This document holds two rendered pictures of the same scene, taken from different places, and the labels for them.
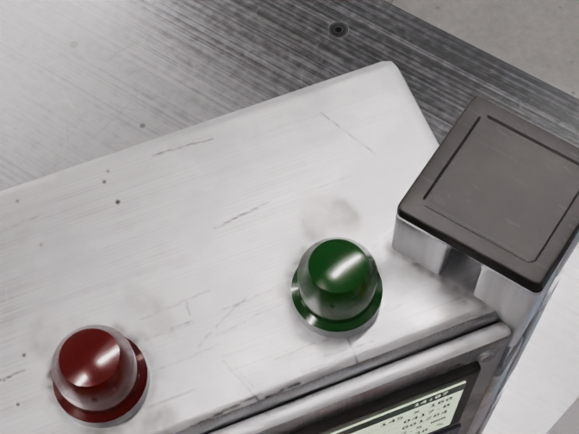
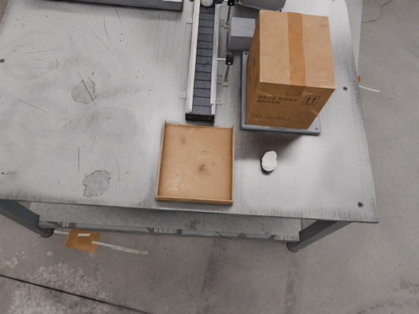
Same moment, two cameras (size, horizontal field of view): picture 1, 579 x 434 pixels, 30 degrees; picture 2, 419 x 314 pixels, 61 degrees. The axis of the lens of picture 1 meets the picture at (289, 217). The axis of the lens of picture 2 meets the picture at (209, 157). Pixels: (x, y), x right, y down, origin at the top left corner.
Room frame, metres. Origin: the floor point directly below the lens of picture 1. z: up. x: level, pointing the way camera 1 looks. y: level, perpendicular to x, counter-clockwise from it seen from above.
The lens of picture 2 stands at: (-0.90, -1.20, 2.00)
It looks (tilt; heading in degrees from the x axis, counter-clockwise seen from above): 66 degrees down; 47
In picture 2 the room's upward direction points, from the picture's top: 10 degrees clockwise
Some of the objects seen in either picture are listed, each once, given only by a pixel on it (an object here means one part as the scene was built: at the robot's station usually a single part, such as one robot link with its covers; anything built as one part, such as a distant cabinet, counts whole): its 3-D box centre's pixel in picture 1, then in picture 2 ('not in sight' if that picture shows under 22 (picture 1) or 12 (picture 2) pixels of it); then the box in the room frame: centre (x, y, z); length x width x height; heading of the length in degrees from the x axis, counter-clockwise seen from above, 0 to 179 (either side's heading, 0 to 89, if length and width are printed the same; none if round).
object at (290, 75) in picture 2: not in sight; (285, 72); (-0.17, -0.74, 0.99); 0.30 x 0.24 x 0.27; 53
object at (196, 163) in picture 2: not in sight; (196, 160); (-0.59, -0.81, 0.85); 0.30 x 0.26 x 0.04; 54
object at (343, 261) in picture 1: (337, 279); not in sight; (0.12, -0.01, 1.49); 0.03 x 0.03 x 0.02
